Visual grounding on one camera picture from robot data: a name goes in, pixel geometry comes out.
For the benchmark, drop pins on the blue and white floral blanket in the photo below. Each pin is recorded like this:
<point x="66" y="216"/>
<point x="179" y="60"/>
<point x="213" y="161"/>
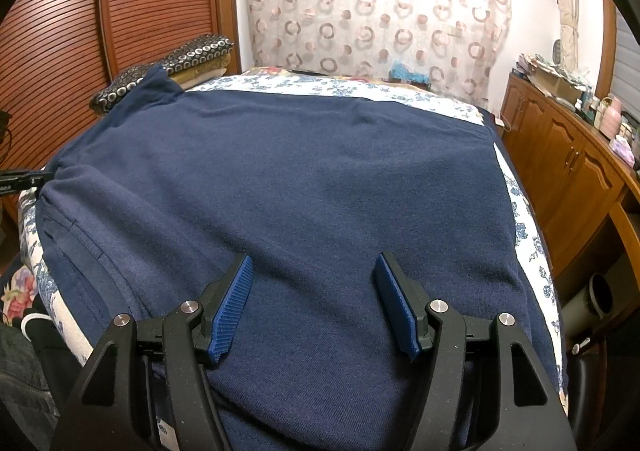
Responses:
<point x="522" y="226"/>

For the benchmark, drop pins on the yellow cushion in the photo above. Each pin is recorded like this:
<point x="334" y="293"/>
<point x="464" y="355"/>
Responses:
<point x="205" y="71"/>

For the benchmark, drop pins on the teal cloth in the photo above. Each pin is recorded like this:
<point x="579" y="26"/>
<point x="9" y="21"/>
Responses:
<point x="410" y="73"/>

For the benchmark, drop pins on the louvered wooden wardrobe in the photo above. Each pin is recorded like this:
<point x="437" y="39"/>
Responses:
<point x="75" y="6"/>

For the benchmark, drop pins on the cardboard box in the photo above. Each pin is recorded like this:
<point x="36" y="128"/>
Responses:
<point x="556" y="81"/>

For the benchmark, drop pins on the dark denim jeans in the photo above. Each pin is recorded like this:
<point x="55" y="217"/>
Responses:
<point x="22" y="381"/>

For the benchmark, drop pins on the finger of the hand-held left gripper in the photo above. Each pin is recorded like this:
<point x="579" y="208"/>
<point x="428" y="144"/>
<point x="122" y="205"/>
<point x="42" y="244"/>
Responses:
<point x="22" y="180"/>

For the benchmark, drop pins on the purple tissue pack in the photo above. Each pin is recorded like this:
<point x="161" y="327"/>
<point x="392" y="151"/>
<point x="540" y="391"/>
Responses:
<point x="622" y="152"/>

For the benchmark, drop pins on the navy t-shirt with orange print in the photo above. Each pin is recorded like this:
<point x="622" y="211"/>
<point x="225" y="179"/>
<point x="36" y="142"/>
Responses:
<point x="300" y="181"/>

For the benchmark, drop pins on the dark circle-patterned cushion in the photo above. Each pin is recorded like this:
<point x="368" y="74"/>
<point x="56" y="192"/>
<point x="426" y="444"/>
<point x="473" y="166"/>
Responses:
<point x="200" y="48"/>

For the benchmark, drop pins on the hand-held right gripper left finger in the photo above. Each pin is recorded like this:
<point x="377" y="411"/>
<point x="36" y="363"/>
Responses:
<point x="230" y="311"/>

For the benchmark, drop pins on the grey round ornament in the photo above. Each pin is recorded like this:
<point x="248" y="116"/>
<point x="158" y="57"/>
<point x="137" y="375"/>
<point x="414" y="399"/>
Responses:
<point x="558" y="50"/>

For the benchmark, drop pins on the grey cylindrical tube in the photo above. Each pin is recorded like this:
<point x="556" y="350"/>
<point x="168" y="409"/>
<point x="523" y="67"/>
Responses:
<point x="592" y="298"/>

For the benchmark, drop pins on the pink jug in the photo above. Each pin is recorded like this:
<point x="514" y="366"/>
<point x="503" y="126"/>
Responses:
<point x="612" y="118"/>

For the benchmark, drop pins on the wooden cabinet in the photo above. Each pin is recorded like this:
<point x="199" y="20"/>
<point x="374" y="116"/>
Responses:
<point x="560" y="146"/>

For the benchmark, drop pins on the pink floral bedspread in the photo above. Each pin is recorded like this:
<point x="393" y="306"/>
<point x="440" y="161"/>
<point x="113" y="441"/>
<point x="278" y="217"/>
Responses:
<point x="17" y="293"/>

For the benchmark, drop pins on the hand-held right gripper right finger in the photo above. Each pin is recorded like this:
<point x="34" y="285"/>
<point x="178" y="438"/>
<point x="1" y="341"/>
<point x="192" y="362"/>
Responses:
<point x="396" y="311"/>

